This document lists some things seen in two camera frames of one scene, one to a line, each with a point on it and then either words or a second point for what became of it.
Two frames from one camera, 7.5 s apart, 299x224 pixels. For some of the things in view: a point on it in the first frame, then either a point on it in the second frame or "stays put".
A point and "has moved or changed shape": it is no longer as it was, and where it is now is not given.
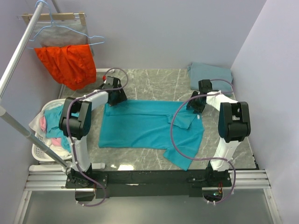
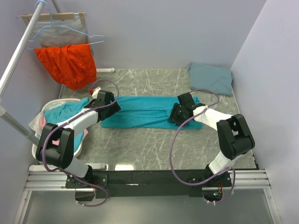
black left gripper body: [120, 96] -> [112, 109]
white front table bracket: [58, 167] stays put
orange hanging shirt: [72, 66] stays put
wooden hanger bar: [56, 16] stays put
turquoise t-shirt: [146, 124] has moved or changed shape
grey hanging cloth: [60, 33] stays put
